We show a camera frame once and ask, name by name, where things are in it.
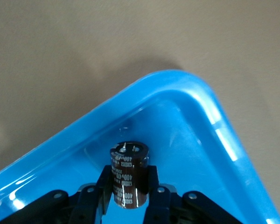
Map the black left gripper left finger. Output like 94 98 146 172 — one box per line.
69 165 113 224

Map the short dark brown capacitor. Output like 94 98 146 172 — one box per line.
109 140 150 208

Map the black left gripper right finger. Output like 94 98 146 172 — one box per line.
141 165 171 224

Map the blue plastic tray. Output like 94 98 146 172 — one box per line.
0 70 280 224

